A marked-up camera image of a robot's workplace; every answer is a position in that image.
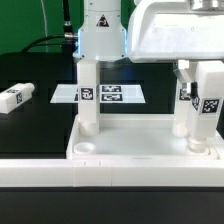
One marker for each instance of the white L-shaped fence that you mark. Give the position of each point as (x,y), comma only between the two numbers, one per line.
(156,171)

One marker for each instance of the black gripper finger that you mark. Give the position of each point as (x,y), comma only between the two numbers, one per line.
(185,71)

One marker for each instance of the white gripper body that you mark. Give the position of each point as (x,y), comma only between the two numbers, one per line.
(170,30)

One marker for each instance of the fiducial marker sheet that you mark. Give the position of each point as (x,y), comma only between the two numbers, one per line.
(68,93)

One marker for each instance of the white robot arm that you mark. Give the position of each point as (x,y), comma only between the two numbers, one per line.
(102,37)

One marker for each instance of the white desk top tray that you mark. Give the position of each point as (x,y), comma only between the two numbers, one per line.
(129,135)

